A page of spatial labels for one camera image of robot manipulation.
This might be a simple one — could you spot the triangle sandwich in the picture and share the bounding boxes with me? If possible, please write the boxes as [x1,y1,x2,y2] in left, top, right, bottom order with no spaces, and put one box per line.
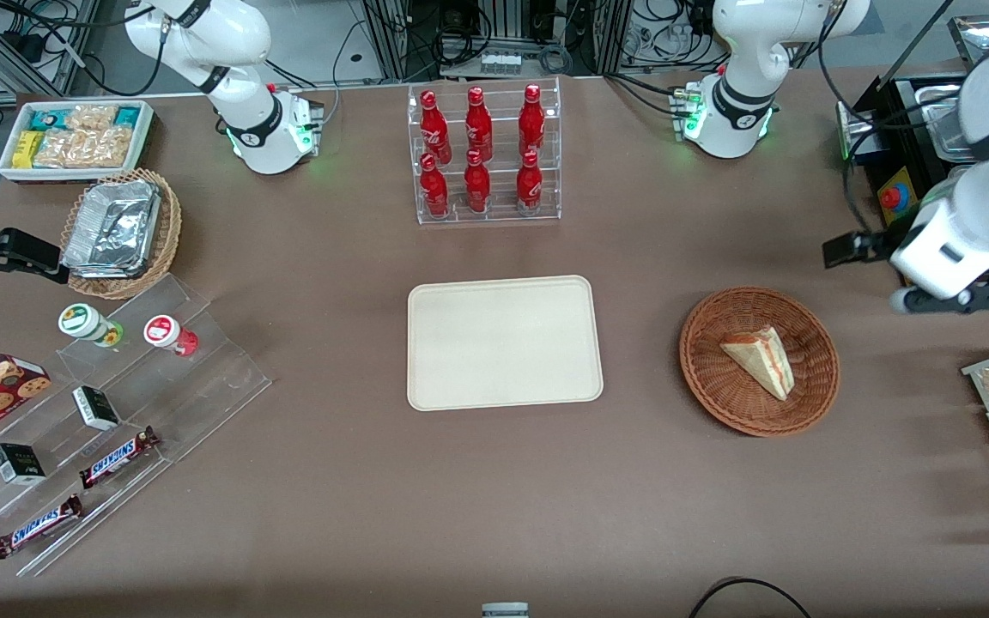
[720,325,797,403]

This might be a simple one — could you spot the light tan wicker basket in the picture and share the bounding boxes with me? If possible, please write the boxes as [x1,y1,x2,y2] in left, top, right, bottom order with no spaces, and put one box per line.
[60,167,183,301]

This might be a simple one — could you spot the brown round wicker basket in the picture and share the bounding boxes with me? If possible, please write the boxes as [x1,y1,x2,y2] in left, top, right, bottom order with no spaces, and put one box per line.
[679,287,840,438]

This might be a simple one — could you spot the beige plastic tray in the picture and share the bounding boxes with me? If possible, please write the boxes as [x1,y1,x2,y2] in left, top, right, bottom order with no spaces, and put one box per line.
[407,275,604,412]

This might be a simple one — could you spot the yellow emergency stop button box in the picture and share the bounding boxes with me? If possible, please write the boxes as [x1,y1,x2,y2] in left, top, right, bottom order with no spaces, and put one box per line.
[878,167,921,229]

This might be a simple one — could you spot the stack of foil trays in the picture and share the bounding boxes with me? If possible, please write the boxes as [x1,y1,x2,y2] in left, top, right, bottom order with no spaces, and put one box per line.
[62,179,161,279]

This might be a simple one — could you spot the green lid snack cup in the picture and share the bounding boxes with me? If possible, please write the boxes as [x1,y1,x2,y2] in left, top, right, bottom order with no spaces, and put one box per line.
[58,303,125,348]

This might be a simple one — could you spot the yellow snack packet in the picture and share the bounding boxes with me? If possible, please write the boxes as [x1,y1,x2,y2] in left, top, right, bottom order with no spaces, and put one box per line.
[12,130,46,171]

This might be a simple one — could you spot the clear bag of crackers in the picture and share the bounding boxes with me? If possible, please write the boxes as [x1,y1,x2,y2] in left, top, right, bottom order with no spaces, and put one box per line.
[33,127,134,170]
[65,103,121,133]

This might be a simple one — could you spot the black food warmer unit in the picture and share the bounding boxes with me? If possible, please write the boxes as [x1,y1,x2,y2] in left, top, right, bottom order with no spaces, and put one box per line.
[876,72,989,185]

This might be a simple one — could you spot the red lid snack cup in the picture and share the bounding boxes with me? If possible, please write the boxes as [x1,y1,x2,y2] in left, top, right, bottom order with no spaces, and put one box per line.
[143,314,200,358]

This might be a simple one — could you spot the white plastic snack bin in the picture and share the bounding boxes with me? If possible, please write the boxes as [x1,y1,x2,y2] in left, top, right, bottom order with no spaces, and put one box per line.
[0,100,155,185]

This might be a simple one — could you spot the small black carton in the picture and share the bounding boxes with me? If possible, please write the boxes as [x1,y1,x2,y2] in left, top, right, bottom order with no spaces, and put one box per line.
[0,442,47,487]
[72,385,122,433]

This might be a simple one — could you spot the clear acrylic stepped shelf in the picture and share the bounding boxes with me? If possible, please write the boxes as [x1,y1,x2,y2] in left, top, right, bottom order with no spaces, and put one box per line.
[0,273,273,579]

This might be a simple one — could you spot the Snickers chocolate bar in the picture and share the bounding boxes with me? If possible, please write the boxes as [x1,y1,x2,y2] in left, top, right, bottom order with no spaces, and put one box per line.
[0,494,84,560]
[78,426,161,491]

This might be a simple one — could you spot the steel pan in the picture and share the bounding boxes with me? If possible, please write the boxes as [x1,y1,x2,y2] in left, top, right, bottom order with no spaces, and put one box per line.
[947,15,989,68]

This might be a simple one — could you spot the red cola bottle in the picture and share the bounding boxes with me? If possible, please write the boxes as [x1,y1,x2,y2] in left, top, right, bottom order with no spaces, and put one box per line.
[464,149,493,214]
[420,90,453,165]
[419,153,451,218]
[464,86,495,163]
[515,150,544,215]
[518,83,547,158]

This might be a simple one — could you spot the clear acrylic bottle rack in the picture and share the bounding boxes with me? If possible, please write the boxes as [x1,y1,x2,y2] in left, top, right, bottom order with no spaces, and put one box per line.
[407,76,562,226]

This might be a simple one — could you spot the black cable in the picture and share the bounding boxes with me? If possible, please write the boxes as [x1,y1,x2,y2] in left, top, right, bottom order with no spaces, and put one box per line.
[687,576,814,618]

